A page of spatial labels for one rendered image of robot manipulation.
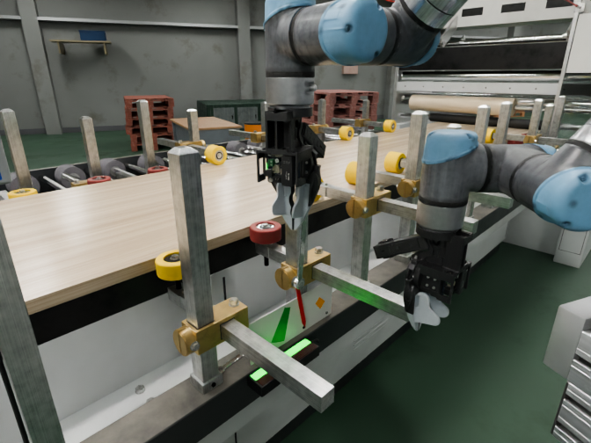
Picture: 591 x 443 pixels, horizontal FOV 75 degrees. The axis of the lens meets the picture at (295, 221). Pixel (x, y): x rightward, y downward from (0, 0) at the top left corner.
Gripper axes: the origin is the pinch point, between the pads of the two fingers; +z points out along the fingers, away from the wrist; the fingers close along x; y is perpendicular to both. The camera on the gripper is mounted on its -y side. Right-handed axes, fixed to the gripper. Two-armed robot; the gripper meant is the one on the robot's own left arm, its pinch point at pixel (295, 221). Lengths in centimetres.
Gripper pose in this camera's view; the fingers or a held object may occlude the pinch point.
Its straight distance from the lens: 69.4
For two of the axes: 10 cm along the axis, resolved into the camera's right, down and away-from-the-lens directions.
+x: 9.1, 1.5, -3.8
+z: 0.0, 9.4, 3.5
